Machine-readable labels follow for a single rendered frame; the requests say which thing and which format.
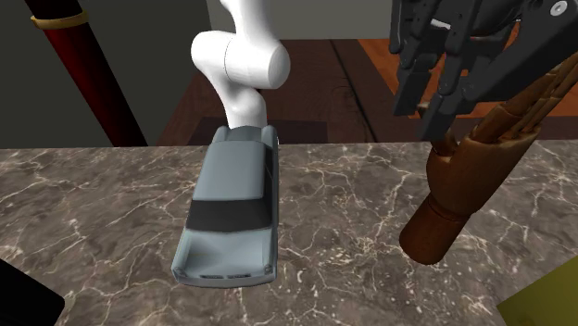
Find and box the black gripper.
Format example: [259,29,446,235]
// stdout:
[388,0,578,143]

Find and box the brown wooden mannequin hand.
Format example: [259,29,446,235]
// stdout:
[398,49,578,266]

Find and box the yellow box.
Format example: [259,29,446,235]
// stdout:
[496,266,578,326]

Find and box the grey toy car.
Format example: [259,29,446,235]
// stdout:
[170,124,280,289]

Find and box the dark red pole gold band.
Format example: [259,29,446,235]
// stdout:
[23,0,149,148]

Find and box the black object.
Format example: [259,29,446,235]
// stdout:
[0,258,66,326]

